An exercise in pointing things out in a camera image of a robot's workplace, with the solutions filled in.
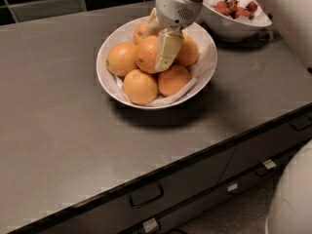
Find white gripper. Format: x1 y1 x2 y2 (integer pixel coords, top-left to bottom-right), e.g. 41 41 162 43
143 0 203 72

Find orange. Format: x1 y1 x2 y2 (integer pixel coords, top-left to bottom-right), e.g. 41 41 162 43
123 69 158 105
105 42 137 77
175 34 199 66
133 21 147 45
136 36 158 74
158 64 192 97

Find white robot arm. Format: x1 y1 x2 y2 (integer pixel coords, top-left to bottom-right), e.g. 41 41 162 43
256 0 312 234

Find white bowl with oranges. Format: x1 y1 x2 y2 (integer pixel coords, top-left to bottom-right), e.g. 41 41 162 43
97 17 214 101

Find white paper bowl liner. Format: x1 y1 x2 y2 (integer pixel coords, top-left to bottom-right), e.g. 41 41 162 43
112 43 217 109

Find white bowl with strawberries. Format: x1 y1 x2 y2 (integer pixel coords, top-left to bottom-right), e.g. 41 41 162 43
201 0 272 42

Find red strawberries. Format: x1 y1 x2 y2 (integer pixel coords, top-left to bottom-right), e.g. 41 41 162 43
214 0 258 20

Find upper right drawer handle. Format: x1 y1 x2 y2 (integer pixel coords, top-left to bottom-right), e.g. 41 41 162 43
290 116 312 132

